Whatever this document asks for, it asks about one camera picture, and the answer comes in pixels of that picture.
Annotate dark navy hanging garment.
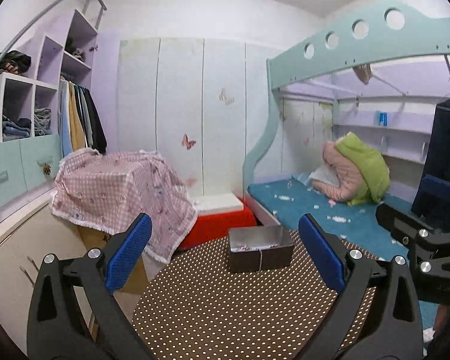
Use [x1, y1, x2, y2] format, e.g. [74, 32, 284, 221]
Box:
[411, 98, 450, 233]

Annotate cardboard box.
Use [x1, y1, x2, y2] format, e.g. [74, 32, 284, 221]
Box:
[78, 226, 149, 295]

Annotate pink checkered cloth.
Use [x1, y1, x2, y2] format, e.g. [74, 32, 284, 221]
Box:
[50, 148, 198, 264]

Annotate green quilt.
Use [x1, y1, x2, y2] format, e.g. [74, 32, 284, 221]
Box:
[335, 132, 390, 206]

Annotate teal bed mattress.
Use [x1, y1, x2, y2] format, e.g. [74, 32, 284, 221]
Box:
[246, 174, 440, 327]

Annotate pink padded jacket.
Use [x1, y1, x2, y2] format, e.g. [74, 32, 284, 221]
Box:
[311, 141, 368, 203]

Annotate silver metal tin box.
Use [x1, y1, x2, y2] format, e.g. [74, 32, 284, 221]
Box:
[228, 225, 294, 273]

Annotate red storage ottoman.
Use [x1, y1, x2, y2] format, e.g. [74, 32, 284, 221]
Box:
[177, 199, 257, 250]

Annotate white flat box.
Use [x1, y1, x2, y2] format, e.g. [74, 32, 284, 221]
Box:
[191, 193, 244, 216]

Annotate brown polka dot tablecloth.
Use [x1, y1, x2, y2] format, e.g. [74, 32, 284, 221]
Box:
[131, 231, 337, 359]

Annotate small blue box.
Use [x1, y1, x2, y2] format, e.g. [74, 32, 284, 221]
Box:
[376, 111, 388, 127]

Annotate pinecone drawer ornament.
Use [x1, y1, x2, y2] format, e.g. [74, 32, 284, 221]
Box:
[42, 163, 51, 176]

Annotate hanging clothes row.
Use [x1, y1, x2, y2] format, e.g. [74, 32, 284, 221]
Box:
[58, 77, 108, 158]

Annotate teal drawer cabinet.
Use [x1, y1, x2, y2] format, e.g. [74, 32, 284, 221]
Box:
[0, 135, 62, 209]

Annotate white wardrobe doors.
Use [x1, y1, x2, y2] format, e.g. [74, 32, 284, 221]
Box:
[117, 37, 279, 197]

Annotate folded jeans stack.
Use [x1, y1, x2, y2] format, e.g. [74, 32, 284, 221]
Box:
[2, 116, 31, 141]

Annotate lilac wardrobe shelf unit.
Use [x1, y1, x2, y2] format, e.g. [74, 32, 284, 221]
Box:
[0, 9, 120, 153]

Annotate silver chain jewelry pile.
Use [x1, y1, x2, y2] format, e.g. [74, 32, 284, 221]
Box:
[229, 244, 280, 273]

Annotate pink butterfly wall sticker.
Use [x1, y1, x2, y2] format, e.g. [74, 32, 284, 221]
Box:
[181, 134, 197, 150]

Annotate teal bunk bed frame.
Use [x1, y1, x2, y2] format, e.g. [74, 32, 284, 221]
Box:
[243, 0, 450, 189]

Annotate beige butterfly wall sticker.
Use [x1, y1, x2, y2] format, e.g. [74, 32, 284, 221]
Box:
[218, 88, 235, 106]

